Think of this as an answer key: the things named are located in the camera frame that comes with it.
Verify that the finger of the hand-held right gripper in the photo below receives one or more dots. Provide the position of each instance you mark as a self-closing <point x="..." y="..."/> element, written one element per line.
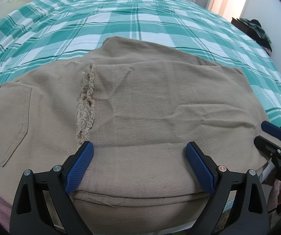
<point x="267" y="145"/>
<point x="272" y="128"/>

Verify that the beige pants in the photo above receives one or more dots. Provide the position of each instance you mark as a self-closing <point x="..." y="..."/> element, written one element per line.
<point x="142" y="107"/>

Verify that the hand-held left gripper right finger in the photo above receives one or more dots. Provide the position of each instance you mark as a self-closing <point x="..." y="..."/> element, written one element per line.
<point x="200" y="166"/>

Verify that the teal plaid bedsheet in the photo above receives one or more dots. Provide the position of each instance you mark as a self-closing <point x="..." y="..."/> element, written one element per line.
<point x="142" y="24"/>

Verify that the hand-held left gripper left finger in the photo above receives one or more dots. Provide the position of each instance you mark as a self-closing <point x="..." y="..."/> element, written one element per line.
<point x="80" y="166"/>

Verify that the pile of clothes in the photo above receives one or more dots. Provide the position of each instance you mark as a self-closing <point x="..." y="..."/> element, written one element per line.
<point x="260" y="31"/>

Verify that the dark wooden dresser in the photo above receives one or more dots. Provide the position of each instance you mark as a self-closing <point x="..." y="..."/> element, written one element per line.
<point x="240" y="25"/>

